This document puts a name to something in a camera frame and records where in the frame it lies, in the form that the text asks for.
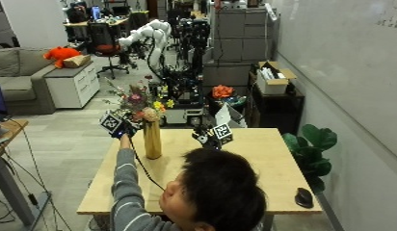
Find person's left hand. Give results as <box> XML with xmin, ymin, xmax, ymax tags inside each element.
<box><xmin>111</xmin><ymin>118</ymin><xmax>143</xmax><ymax>140</ymax></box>

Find person's right hand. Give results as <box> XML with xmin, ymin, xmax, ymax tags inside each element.
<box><xmin>190</xmin><ymin>124</ymin><xmax>223</xmax><ymax>151</ymax></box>

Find white marker cube right glove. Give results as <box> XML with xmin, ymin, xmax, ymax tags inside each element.
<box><xmin>210</xmin><ymin>122</ymin><xmax>234</xmax><ymax>144</ymax></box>

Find white marker cube glove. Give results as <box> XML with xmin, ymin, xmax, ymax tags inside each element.
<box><xmin>210</xmin><ymin>122</ymin><xmax>234</xmax><ymax>144</ymax></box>
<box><xmin>98</xmin><ymin>110</ymin><xmax>123</xmax><ymax>135</ymax></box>

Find white marker cube left glove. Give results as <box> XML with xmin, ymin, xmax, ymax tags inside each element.
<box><xmin>98</xmin><ymin>110</ymin><xmax>123</xmax><ymax>135</ymax></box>

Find tall yellow wooden vase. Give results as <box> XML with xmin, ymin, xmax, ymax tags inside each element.
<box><xmin>142</xmin><ymin>119</ymin><xmax>163</xmax><ymax>161</ymax></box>

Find mixed flower bouquet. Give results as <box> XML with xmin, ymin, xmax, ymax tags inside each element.
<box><xmin>102</xmin><ymin>75</ymin><xmax>177</xmax><ymax>123</ymax></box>

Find white folded board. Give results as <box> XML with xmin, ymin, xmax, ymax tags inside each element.
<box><xmin>213</xmin><ymin>102</ymin><xmax>247</xmax><ymax>129</ymax></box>

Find black bin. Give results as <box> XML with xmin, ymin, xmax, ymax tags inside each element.
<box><xmin>205</xmin><ymin>91</ymin><xmax>249</xmax><ymax>118</ymax></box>

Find orange artificial flower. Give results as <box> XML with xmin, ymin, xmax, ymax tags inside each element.
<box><xmin>211</xmin><ymin>84</ymin><xmax>235</xmax><ymax>100</ymax></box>

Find white drawer cabinet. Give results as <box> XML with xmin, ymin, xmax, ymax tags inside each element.
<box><xmin>43</xmin><ymin>61</ymin><xmax>100</xmax><ymax>110</ymax></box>

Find black shelf unit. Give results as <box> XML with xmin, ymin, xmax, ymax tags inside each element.
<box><xmin>246</xmin><ymin>70</ymin><xmax>306</xmax><ymax>135</ymax></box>

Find the person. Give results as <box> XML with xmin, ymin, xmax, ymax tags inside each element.
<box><xmin>110</xmin><ymin>147</ymin><xmax>267</xmax><ymax>231</ymax></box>

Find black robot rig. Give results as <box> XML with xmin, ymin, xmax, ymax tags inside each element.
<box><xmin>147</xmin><ymin>17</ymin><xmax>213</xmax><ymax>127</ymax></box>

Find brown paper bag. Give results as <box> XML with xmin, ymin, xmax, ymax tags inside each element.
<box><xmin>62</xmin><ymin>54</ymin><xmax>91</xmax><ymax>69</ymax></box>

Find open cardboard box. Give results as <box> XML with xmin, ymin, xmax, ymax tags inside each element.
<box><xmin>253</xmin><ymin>61</ymin><xmax>298</xmax><ymax>96</ymax></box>

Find black office chair red seat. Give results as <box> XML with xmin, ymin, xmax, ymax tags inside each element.
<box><xmin>84</xmin><ymin>21</ymin><xmax>131</xmax><ymax>80</ymax></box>

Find green broad-leaf plant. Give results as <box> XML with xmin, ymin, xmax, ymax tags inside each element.
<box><xmin>281</xmin><ymin>123</ymin><xmax>339</xmax><ymax>194</ymax></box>

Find orange plush toy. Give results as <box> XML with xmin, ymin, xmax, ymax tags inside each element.
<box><xmin>42</xmin><ymin>45</ymin><xmax>82</xmax><ymax>69</ymax></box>

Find grey sofa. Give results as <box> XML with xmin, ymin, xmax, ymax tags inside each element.
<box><xmin>0</xmin><ymin>47</ymin><xmax>58</xmax><ymax>116</ymax></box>

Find wooden side desk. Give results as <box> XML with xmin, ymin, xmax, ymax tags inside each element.
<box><xmin>0</xmin><ymin>118</ymin><xmax>51</xmax><ymax>227</ymax></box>

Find black computer mouse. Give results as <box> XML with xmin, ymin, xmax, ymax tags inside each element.
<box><xmin>293</xmin><ymin>187</ymin><xmax>314</xmax><ymax>210</ymax></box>

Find grey filing cabinets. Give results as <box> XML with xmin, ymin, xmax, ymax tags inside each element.
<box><xmin>210</xmin><ymin>7</ymin><xmax>281</xmax><ymax>64</ymax></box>

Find wooden office desk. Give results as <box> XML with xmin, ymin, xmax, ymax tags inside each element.
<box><xmin>62</xmin><ymin>16</ymin><xmax>131</xmax><ymax>37</ymax></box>

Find computer monitor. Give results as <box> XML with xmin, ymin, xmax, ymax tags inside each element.
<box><xmin>88</xmin><ymin>5</ymin><xmax>103</xmax><ymax>21</ymax></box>

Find whiteboard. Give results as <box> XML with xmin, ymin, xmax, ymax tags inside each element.
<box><xmin>273</xmin><ymin>0</ymin><xmax>397</xmax><ymax>163</ymax></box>

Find black glove cable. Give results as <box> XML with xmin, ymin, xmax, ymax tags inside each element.
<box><xmin>127</xmin><ymin>134</ymin><xmax>166</xmax><ymax>192</ymax></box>

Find black floor cable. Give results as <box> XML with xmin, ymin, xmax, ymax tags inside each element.
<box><xmin>0</xmin><ymin>118</ymin><xmax>74</xmax><ymax>231</ymax></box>

